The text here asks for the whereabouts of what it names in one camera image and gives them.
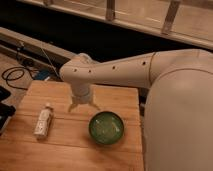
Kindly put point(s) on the white plastic bottle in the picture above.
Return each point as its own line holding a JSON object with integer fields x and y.
{"x": 43, "y": 122}

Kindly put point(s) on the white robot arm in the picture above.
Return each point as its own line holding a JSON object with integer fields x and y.
{"x": 178, "y": 121}

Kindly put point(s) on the wooden railing frame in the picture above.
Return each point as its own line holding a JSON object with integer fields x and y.
{"x": 187, "y": 21}

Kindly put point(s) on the green ceramic bowl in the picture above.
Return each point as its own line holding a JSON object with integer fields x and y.
{"x": 106, "y": 128}

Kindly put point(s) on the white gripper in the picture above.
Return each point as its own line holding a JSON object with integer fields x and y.
{"x": 85, "y": 99}

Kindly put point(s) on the black device at left edge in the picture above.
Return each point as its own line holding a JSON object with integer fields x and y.
{"x": 6, "y": 111}

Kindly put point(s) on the blue object on floor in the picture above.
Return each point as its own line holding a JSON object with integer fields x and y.
{"x": 42, "y": 75}

